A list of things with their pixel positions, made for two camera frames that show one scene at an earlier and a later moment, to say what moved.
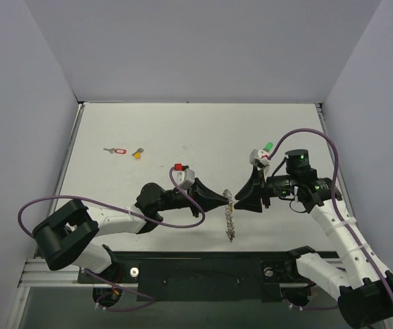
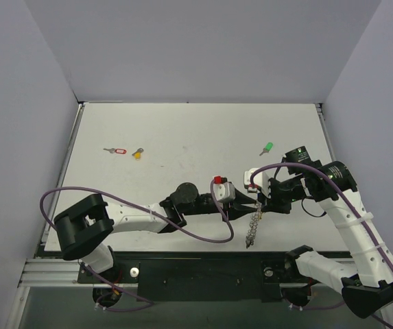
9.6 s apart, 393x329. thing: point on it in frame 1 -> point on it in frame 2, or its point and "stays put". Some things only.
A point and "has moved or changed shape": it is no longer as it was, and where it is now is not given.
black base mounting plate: [228, 275] stays put
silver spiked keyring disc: [229, 214] has moved or changed shape
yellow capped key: [137, 154] stays put
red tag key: [116, 150] stays put
